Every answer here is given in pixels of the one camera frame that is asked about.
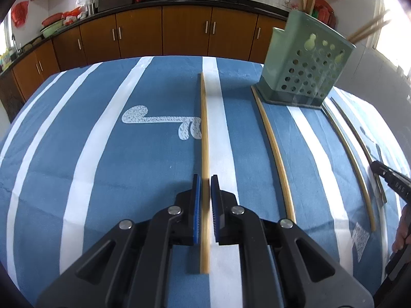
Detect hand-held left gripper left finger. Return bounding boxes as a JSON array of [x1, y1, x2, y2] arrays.
[[37, 173, 203, 308]]

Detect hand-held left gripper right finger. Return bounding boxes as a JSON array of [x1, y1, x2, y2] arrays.
[[210, 174, 375, 308]]

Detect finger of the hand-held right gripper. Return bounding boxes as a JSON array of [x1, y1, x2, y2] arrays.
[[371, 160, 411, 203]]

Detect green perforated chopstick holder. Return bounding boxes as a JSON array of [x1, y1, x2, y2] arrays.
[[251, 9, 357, 110]]

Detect person's right hand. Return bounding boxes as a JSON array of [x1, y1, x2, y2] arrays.
[[392, 205, 411, 253]]

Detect blue white striped tablecloth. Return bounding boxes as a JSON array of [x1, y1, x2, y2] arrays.
[[0, 56, 411, 308]]

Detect large red plastic bag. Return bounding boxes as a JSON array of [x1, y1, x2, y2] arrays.
[[313, 0, 336, 28]]

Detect wooden lower kitchen cabinets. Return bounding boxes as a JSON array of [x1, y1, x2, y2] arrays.
[[0, 5, 289, 103]]

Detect black kitchen countertop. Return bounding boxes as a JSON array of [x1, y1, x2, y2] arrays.
[[0, 0, 289, 74]]

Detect green plastic basin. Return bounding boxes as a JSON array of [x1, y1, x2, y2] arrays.
[[40, 19, 66, 37]]

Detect red plastic basin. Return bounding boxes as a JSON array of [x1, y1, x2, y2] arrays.
[[42, 13, 65, 28]]

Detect hanging red plastic bag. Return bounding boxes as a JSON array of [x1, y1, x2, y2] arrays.
[[11, 1, 29, 28]]

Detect large white frame window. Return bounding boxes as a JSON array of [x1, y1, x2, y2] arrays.
[[374, 0, 411, 78]]

